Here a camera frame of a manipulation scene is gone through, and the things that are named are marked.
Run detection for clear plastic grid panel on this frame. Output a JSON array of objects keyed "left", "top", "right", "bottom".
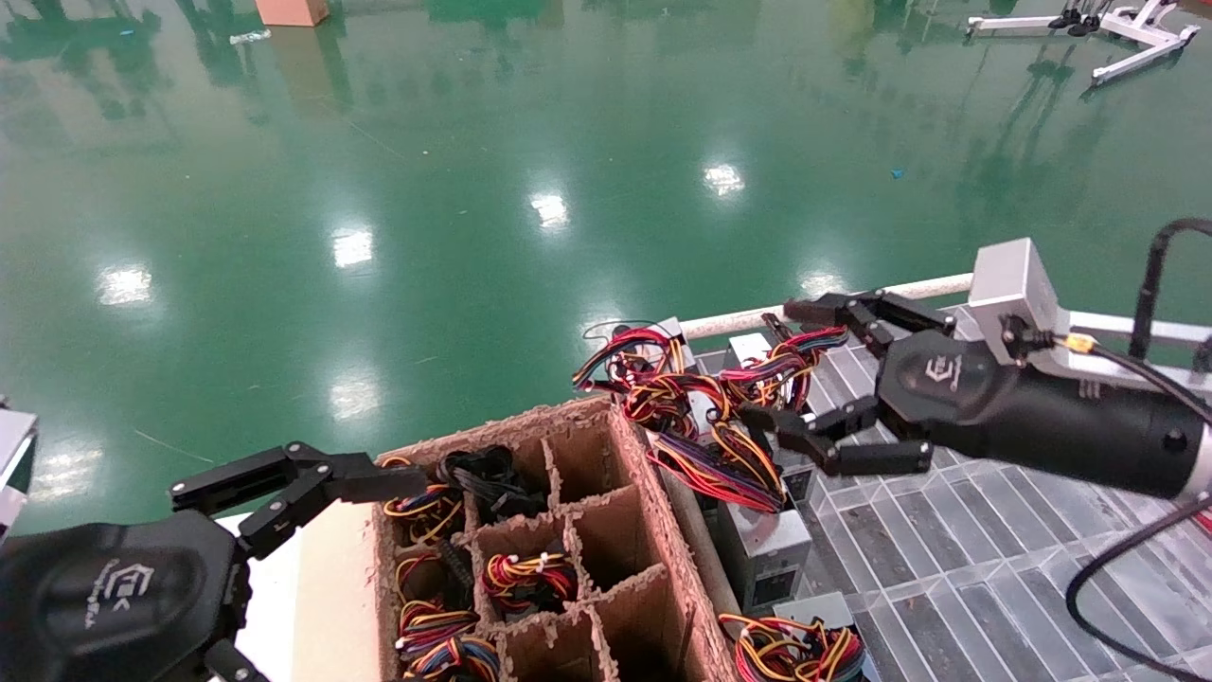
[{"left": 701, "top": 303, "right": 1212, "bottom": 682}]

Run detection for silver power supply red wires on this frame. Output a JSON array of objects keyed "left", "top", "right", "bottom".
[{"left": 571, "top": 317, "right": 730, "bottom": 432}]

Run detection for power supply black wires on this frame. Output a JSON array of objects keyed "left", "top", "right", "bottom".
[{"left": 437, "top": 445, "right": 548, "bottom": 524}]

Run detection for brown cardboard box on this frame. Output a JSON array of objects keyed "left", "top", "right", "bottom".
[{"left": 256, "top": 0, "right": 330, "bottom": 27}]

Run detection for power supply colored wire bundle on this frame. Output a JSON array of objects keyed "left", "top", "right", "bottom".
[
  {"left": 398, "top": 601, "right": 482, "bottom": 656},
  {"left": 382, "top": 455, "right": 467, "bottom": 547},
  {"left": 405, "top": 635, "right": 505, "bottom": 682},
  {"left": 481, "top": 549, "right": 580, "bottom": 617}
]

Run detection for divided cardboard box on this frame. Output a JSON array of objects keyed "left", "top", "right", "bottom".
[{"left": 374, "top": 396, "right": 740, "bottom": 682}]

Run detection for silver power supply colored wires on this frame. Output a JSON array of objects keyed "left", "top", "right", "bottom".
[
  {"left": 722, "top": 325, "right": 853, "bottom": 446},
  {"left": 715, "top": 497, "right": 815, "bottom": 615},
  {"left": 720, "top": 592, "right": 870, "bottom": 682},
  {"left": 647, "top": 417, "right": 792, "bottom": 514}
]

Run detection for white metal stand legs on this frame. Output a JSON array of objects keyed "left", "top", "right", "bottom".
[{"left": 966, "top": 0, "right": 1202, "bottom": 88}]

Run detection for black camera cable yellow tag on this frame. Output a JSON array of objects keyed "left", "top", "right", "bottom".
[{"left": 999, "top": 315, "right": 1212, "bottom": 422}]

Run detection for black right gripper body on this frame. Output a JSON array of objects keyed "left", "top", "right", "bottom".
[{"left": 881, "top": 332, "right": 1203, "bottom": 498}]

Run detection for thick black cable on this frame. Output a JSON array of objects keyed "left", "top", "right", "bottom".
[{"left": 1065, "top": 218, "right": 1212, "bottom": 678}]

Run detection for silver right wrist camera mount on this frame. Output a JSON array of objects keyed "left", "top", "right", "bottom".
[{"left": 968, "top": 239, "right": 1212, "bottom": 399}]

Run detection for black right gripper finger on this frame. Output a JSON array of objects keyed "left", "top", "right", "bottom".
[
  {"left": 737, "top": 396, "right": 934, "bottom": 476},
  {"left": 784, "top": 290, "right": 957, "bottom": 353}
]

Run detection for long white cart rod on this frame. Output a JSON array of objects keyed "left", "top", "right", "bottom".
[{"left": 680, "top": 273, "right": 976, "bottom": 340}]

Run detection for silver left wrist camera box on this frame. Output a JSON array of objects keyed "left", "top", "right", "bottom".
[{"left": 0, "top": 398, "right": 41, "bottom": 546}]

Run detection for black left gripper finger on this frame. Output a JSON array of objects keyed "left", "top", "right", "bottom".
[
  {"left": 170, "top": 440, "right": 430, "bottom": 562},
  {"left": 204, "top": 639, "right": 273, "bottom": 682}
]

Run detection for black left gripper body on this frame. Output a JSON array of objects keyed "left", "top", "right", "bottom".
[{"left": 0, "top": 510, "right": 255, "bottom": 682}]

